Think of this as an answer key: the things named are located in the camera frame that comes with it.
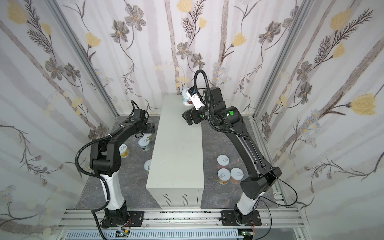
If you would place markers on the white slotted cable duct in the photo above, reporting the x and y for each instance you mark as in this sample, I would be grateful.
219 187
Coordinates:
175 234

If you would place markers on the pink label can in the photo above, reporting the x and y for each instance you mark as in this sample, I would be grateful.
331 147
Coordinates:
223 161

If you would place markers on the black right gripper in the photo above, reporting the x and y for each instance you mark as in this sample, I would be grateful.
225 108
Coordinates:
190 116

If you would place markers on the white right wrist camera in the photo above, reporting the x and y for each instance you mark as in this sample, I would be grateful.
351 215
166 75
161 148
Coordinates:
193 95

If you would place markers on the red label can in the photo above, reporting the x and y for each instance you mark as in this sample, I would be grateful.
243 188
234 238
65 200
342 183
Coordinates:
237 175

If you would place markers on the orange label can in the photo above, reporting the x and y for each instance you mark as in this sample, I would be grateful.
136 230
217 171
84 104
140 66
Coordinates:
223 176

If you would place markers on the grey metal counter cabinet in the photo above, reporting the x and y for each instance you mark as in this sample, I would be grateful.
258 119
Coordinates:
176 176

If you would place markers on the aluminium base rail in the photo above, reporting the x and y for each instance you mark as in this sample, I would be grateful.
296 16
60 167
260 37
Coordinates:
186 219

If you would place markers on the teal brown label can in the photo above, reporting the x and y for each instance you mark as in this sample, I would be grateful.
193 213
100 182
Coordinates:
186 98

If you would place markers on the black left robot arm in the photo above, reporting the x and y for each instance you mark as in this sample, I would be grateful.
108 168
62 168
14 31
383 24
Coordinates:
106 161

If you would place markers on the green label can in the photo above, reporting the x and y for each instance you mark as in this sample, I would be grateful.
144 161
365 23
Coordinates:
149 136

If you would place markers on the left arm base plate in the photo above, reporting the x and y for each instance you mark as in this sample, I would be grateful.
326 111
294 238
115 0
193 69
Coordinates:
134 219

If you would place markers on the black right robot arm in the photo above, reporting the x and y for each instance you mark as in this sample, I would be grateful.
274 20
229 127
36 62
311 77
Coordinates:
208 105

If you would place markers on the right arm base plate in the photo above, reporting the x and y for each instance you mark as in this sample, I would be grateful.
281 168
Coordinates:
235 218

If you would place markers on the can beside cabinet left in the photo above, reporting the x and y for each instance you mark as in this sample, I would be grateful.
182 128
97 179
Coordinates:
147 165

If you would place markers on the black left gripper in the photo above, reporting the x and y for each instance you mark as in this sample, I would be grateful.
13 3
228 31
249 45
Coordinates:
149 128

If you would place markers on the yellow label can left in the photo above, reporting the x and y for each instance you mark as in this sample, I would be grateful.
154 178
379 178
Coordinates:
124 151

